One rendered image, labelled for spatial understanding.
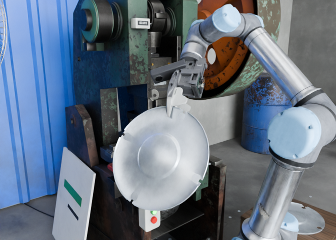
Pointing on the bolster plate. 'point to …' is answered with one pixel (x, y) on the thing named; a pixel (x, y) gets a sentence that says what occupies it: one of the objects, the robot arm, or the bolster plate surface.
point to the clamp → (110, 150)
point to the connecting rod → (159, 11)
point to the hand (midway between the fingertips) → (168, 114)
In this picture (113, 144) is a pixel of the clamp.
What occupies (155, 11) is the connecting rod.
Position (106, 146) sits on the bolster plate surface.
